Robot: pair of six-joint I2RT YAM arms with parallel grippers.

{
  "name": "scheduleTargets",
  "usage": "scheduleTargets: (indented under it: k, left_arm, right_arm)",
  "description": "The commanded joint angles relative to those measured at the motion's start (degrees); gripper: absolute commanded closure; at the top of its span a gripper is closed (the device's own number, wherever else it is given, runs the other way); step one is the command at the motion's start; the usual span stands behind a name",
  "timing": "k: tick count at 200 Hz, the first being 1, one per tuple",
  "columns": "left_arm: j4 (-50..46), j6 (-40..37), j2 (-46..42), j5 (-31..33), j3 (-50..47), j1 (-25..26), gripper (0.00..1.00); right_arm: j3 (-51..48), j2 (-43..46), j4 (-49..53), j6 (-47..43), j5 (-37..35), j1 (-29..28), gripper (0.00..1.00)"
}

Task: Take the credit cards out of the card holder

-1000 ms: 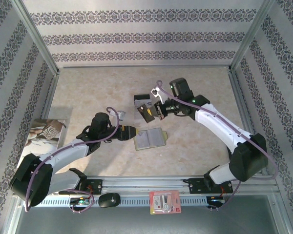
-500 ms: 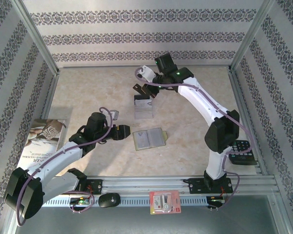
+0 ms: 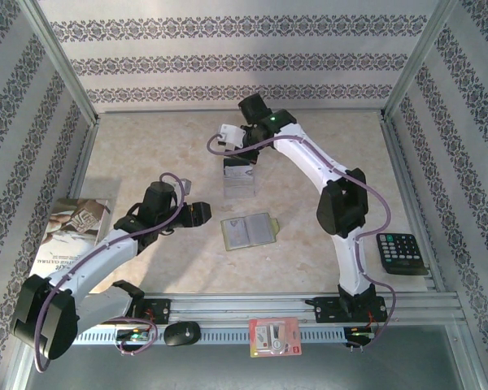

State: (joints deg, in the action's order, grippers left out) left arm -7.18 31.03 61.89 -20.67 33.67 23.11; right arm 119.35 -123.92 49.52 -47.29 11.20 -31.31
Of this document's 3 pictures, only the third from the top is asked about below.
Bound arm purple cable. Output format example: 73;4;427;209
206;132;398;351
34;172;186;374

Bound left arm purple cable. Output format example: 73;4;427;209
34;172;186;374

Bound silver printed card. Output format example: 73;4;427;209
224;166;255;180

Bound printed magazine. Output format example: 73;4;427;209
28;197;115;281

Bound long aluminium mounting rail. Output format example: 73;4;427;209
22;291;461;327

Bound clear acrylic card stand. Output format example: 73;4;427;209
222;158;256;199

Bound black computer mouse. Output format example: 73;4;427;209
163;320;201;347

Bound black calculator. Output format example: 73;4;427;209
375;232;431;277

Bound small controller circuit board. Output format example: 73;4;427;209
344;326;376;354
115;328;154;343

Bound aluminium side rail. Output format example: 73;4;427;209
379;115;448;293
64;119;101;200

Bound white VIP card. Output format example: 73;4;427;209
226;219;250;248

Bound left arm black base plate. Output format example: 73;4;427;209
117;298;172;326

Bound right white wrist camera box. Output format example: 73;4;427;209
216;123;248;150

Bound green fabric card holder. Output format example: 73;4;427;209
220;213;278;252

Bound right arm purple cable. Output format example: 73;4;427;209
206;132;398;351

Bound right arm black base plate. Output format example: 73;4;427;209
314;295;389;325

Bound white slotted cable duct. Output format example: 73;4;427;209
71;327;346;346

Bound red USB drive package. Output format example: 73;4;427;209
247;317;302;358

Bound aluminium frame post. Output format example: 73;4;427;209
15;0;102;125
381;0;460;121

